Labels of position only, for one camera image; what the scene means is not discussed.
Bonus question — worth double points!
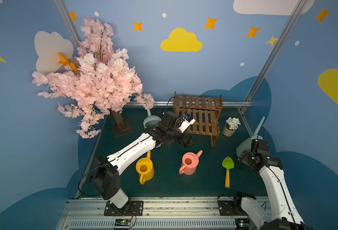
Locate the mint green watering can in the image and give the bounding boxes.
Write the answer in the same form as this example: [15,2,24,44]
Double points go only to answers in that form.
[236,117,266,157]

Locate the pale blue watering can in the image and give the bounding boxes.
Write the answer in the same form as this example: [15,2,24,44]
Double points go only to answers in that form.
[143,109,161,128]

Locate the pink watering can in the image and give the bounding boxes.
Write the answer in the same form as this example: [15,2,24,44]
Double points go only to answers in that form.
[179,150,203,175]

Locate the yellow watering can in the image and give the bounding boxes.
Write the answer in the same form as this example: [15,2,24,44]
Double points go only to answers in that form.
[135,151,155,185]

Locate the brown wooden slatted shelf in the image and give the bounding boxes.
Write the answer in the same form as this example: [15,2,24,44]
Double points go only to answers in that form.
[173,94,223,147]

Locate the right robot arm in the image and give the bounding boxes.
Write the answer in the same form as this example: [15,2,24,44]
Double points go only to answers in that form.
[233,139,313,230]

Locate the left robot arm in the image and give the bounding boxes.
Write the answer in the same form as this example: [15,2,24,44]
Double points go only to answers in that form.
[87,111,195,209]

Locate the green yellow garden trowel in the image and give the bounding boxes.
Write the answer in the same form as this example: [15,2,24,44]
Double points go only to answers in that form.
[222,156,235,188]

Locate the white flowers in pot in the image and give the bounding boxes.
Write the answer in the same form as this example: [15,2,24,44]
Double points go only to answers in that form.
[223,117,241,137]

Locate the right circuit board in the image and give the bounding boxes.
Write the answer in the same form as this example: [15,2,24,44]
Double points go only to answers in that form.
[235,218,250,230]

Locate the circuit board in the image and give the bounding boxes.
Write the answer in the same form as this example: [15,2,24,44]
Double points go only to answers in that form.
[235,218,250,230]
[114,219,133,228]

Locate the pink cherry blossom tree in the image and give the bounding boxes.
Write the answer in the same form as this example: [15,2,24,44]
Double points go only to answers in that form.
[32,17,155,139]

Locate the left circuit board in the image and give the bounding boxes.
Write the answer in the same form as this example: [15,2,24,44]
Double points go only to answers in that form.
[114,219,133,228]

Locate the orange butterfly decoration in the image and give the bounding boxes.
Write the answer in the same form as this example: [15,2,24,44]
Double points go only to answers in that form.
[58,52,78,72]

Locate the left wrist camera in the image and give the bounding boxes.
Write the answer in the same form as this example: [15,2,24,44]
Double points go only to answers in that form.
[178,114,195,133]

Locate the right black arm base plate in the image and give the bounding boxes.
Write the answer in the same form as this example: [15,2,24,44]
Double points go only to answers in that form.
[217,200,244,216]

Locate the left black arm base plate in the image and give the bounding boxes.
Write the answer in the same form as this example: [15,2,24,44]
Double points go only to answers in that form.
[104,200,144,216]

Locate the aluminium front rail frame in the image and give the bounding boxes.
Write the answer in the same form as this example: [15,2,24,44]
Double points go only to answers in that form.
[55,196,306,230]

